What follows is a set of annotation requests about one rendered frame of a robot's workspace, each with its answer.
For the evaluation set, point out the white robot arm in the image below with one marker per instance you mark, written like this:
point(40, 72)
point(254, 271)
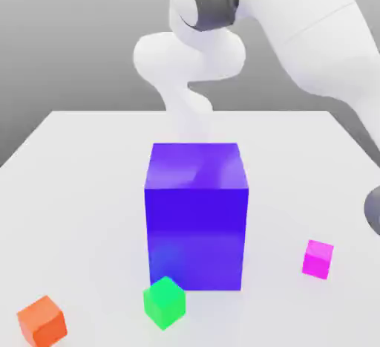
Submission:
point(302, 29)

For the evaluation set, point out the small green cube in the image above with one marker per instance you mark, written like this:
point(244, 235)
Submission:
point(164, 302)

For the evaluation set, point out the small magenta cube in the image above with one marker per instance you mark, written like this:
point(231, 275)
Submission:
point(317, 259)

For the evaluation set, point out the small orange cube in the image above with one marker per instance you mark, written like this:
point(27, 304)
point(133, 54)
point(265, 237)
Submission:
point(41, 321)

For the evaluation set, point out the large purple box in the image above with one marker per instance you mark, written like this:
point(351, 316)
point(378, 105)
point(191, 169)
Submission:
point(196, 222)

